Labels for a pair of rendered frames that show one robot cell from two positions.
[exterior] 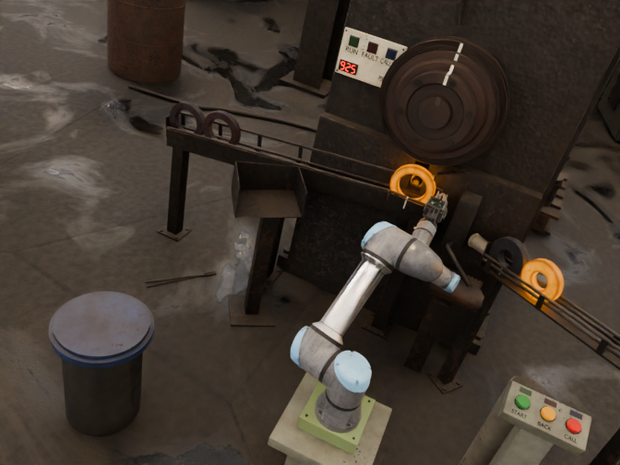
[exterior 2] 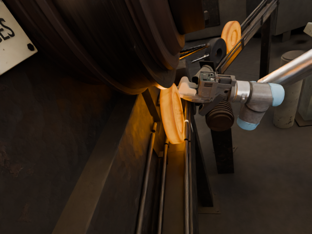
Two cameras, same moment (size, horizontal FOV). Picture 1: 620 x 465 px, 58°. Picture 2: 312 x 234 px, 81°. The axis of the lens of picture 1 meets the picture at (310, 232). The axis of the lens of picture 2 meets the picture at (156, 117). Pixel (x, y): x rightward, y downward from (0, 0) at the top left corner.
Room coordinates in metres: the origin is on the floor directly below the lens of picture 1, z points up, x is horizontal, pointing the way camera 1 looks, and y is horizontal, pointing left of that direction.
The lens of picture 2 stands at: (2.08, 0.08, 1.10)
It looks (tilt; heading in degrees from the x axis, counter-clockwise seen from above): 37 degrees down; 275
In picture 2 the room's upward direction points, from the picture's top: 22 degrees counter-clockwise
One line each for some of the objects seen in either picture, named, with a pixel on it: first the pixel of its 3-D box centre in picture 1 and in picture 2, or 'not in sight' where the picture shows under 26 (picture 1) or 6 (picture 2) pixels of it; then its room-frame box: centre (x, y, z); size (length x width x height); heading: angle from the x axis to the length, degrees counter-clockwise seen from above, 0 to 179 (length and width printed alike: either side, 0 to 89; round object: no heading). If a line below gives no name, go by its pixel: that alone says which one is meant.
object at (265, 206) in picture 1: (256, 249); not in sight; (1.92, 0.20, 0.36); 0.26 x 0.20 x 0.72; 108
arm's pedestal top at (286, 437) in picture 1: (332, 425); not in sight; (1.19, -0.22, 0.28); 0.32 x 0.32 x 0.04; 75
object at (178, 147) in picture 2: not in sight; (180, 130); (2.06, -0.38, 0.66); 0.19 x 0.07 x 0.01; 73
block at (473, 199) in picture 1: (461, 220); (179, 90); (2.01, -0.59, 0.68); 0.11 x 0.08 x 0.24; 163
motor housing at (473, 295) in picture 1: (442, 324); (221, 135); (1.84, -0.64, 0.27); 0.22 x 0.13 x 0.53; 73
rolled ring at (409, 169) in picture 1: (412, 185); (173, 113); (2.07, -0.36, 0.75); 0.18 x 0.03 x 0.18; 74
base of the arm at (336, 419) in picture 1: (340, 402); not in sight; (1.19, -0.22, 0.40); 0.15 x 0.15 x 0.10
